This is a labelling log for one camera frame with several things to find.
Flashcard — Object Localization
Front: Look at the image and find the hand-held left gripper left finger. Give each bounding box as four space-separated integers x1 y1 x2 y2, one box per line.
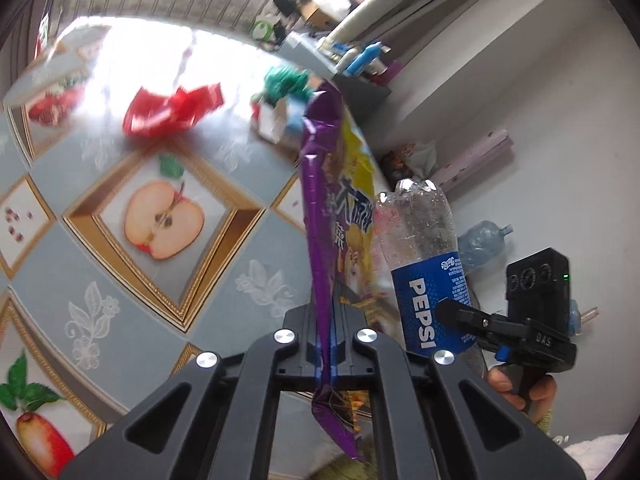
59 305 321 480

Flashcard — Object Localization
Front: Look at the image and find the grey cabinet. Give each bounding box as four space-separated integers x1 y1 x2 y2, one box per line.
277 35 394 159

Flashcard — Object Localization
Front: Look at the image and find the cardboard box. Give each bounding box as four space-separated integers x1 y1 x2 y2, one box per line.
300 0 342 26

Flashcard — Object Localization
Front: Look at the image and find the white and green shopping bag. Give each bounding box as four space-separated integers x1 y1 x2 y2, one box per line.
251 19 276 44

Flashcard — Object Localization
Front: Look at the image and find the clear blue label soda bottle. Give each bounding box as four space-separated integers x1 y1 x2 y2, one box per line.
375 178 484 362

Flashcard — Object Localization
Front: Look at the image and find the large clear water jug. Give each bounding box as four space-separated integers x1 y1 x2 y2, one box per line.
456 220 515 274

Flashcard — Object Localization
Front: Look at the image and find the person's right hand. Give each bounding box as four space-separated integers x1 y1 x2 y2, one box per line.
487 364 559 427

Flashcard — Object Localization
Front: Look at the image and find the red plastic wrapper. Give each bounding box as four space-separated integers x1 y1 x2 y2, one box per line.
122 82 225 139

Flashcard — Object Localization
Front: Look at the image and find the blue spray bottle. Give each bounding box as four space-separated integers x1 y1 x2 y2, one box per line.
345 42 384 75

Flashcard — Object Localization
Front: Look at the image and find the long pink box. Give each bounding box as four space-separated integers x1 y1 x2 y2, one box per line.
435 129 515 194

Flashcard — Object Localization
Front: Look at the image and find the light blue box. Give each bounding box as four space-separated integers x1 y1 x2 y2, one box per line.
281 102 307 149

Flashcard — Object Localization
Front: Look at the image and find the purple snack bag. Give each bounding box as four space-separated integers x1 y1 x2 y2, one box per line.
298 80 387 462

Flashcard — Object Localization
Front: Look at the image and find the green plastic bag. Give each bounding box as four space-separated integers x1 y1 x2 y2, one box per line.
263 66 311 107

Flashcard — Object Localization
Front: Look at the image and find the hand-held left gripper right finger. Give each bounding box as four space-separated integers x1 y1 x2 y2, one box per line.
334 305 586 480

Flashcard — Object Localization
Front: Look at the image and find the white plastic bag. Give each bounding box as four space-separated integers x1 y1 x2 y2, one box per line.
400 142 442 181

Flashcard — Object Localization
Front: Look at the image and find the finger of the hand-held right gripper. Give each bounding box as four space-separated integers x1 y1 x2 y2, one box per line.
434 298 527 362

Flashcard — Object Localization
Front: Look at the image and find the grey curtain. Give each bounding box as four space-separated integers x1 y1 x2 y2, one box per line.
330 0 501 47

